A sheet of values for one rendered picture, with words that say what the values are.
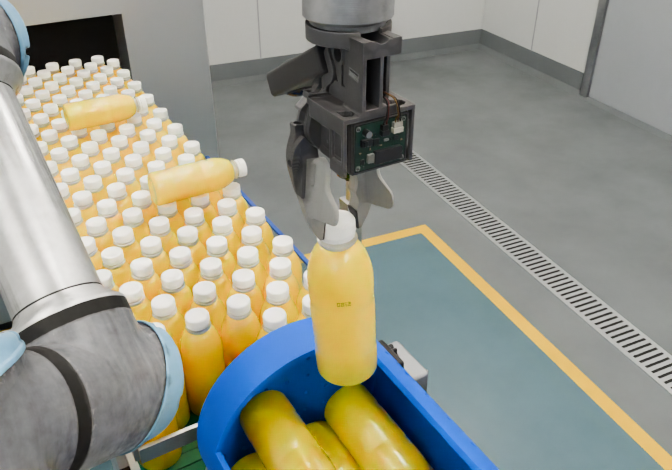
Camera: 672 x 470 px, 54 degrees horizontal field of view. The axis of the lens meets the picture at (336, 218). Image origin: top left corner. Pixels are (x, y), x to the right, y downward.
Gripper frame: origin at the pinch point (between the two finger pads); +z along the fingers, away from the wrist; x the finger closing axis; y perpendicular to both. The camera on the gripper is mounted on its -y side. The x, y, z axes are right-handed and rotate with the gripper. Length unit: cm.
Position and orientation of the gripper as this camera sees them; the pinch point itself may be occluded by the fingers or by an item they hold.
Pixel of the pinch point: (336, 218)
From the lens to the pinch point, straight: 65.6
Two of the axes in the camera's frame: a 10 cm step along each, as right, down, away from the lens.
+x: 8.6, -2.7, 4.3
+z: 0.0, 8.5, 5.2
